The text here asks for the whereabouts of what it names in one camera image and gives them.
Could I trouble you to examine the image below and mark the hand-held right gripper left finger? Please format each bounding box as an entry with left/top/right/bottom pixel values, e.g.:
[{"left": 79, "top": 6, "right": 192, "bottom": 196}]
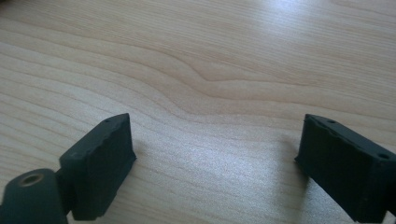
[{"left": 59, "top": 113, "right": 137, "bottom": 222}]

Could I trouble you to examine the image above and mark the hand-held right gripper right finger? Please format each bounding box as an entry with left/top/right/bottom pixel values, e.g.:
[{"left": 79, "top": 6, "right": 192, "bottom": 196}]
[{"left": 294, "top": 113, "right": 396, "bottom": 223}]

